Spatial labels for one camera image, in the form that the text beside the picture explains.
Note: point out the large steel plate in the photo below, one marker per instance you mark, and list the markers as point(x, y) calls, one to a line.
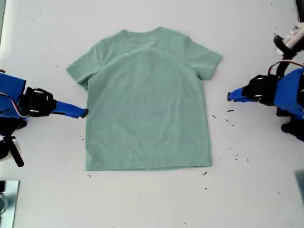
point(10, 204)

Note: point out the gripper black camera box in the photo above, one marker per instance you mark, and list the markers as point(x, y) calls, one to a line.
point(294, 35)
point(3, 152)

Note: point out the green t-shirt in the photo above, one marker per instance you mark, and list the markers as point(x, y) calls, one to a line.
point(147, 107)

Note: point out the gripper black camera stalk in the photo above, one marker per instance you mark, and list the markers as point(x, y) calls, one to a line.
point(282, 69)
point(15, 154)

